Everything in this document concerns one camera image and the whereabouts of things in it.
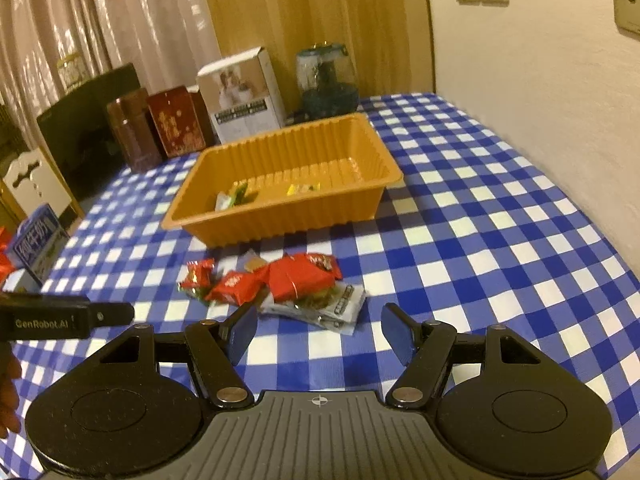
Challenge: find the red square snack packet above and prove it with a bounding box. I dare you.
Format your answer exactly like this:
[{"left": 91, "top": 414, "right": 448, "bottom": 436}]
[{"left": 205, "top": 271, "right": 266, "bottom": 307}]

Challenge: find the dark red candy packet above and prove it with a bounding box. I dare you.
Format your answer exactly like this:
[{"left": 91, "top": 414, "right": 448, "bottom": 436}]
[{"left": 177, "top": 259, "right": 216, "bottom": 304}]

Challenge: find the grey printed snack packet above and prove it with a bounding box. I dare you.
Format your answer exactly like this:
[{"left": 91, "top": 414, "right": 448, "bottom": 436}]
[{"left": 258, "top": 283, "right": 367, "bottom": 336}]

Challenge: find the large red snack packet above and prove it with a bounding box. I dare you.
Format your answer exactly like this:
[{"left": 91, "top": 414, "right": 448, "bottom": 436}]
[{"left": 267, "top": 252, "right": 343, "bottom": 304}]

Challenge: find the white green snack packet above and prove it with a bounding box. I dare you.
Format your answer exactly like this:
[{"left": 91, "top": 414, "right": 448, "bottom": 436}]
[{"left": 215, "top": 181, "right": 258, "bottom": 211}]

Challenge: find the yellow green snack packet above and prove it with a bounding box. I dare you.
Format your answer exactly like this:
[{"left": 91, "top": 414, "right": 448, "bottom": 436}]
[{"left": 286, "top": 183, "right": 320, "bottom": 196}]

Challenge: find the person's left hand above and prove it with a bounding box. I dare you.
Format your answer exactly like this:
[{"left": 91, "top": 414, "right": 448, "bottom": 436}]
[{"left": 0, "top": 350, "right": 22, "bottom": 440}]

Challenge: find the blue milk carton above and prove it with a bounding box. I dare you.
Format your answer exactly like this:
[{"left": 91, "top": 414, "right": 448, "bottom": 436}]
[{"left": 4, "top": 204, "right": 70, "bottom": 285}]

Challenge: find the clear wrapped brown candy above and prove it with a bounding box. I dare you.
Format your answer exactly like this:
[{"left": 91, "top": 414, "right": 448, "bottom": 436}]
[{"left": 238, "top": 249, "right": 269, "bottom": 273}]

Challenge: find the blue white checkered tablecloth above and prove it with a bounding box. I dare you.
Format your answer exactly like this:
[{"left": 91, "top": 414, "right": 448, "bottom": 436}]
[{"left": 14, "top": 94, "right": 639, "bottom": 478}]

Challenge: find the white carved chair back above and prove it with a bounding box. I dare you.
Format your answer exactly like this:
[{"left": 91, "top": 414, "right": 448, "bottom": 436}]
[{"left": 3, "top": 148, "right": 72, "bottom": 218}]

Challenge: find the orange plastic tray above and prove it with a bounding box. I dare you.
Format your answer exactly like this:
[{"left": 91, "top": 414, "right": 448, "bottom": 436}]
[{"left": 160, "top": 113, "right": 404, "bottom": 248}]

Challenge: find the dark red gift box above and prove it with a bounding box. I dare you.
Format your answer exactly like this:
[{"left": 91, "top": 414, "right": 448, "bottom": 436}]
[{"left": 146, "top": 86, "right": 216, "bottom": 158}]

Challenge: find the brown cylindrical tin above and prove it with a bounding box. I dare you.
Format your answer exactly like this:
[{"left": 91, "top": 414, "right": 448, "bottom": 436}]
[{"left": 106, "top": 88, "right": 163, "bottom": 174}]

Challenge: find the glass jar with lid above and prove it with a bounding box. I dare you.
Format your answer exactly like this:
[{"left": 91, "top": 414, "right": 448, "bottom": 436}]
[{"left": 56, "top": 52, "right": 89, "bottom": 93}]

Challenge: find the white product box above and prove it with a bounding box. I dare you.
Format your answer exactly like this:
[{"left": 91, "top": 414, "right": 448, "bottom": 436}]
[{"left": 196, "top": 47, "right": 285, "bottom": 144}]

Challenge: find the green glass humidifier jar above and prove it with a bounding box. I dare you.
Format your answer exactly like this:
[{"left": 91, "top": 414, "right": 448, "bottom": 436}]
[{"left": 296, "top": 41, "right": 359, "bottom": 120}]

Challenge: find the beige curtain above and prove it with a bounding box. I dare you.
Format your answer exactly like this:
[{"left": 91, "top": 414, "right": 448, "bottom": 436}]
[{"left": 1, "top": 0, "right": 221, "bottom": 148}]

